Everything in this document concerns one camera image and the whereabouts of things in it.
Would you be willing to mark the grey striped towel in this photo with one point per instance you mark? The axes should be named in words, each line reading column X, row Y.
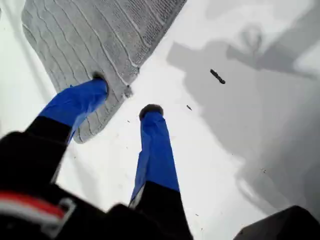
column 87, row 37

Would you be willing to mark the small black debris piece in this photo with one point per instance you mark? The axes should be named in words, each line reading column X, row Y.
column 217, row 76

